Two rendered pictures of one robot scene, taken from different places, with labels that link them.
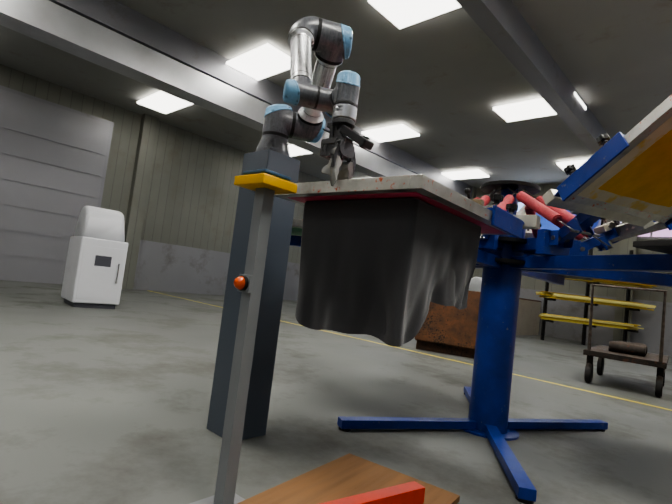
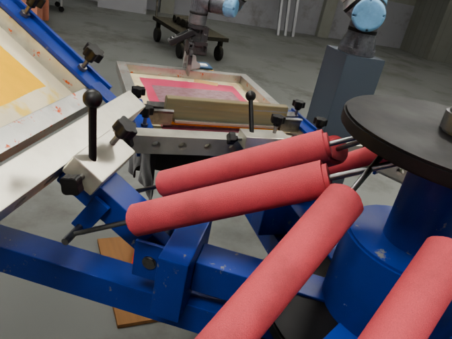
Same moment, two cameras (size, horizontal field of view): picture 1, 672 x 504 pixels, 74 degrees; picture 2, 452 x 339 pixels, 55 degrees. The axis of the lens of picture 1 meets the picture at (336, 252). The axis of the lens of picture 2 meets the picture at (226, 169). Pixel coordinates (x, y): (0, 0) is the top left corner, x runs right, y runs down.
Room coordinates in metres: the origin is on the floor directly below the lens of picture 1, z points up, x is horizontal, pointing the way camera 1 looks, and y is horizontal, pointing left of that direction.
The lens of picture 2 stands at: (2.43, -1.54, 1.48)
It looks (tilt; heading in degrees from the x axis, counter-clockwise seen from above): 26 degrees down; 117
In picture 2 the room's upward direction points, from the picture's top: 12 degrees clockwise
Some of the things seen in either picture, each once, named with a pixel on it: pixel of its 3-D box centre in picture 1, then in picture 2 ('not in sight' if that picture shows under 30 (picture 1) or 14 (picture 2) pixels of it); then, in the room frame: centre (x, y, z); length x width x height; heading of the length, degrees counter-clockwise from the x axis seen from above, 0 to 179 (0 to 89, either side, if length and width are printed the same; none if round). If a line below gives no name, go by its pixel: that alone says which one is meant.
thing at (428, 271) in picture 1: (442, 278); (142, 151); (1.46, -0.35, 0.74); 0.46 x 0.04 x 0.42; 140
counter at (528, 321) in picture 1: (504, 314); not in sight; (10.31, -4.01, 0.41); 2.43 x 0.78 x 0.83; 137
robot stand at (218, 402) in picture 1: (254, 291); (315, 177); (1.96, 0.33, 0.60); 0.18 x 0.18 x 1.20; 47
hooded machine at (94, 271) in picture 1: (96, 256); not in sight; (5.87, 3.10, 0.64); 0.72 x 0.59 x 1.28; 46
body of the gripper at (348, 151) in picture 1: (339, 141); (196, 39); (1.37, 0.03, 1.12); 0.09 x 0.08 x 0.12; 50
